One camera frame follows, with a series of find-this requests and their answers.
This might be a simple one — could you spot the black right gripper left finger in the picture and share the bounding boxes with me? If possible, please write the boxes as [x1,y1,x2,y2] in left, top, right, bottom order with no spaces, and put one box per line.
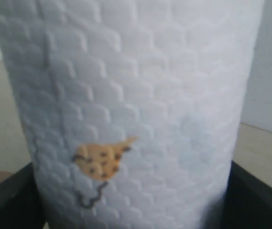
[0,163,46,229]

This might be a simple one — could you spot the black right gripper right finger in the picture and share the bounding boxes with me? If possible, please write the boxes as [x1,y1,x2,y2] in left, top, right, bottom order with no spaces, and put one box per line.
[221,162,272,229]

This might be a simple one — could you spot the white printed paper towel roll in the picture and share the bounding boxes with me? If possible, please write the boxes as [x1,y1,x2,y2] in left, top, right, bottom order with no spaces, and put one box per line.
[0,0,264,229]

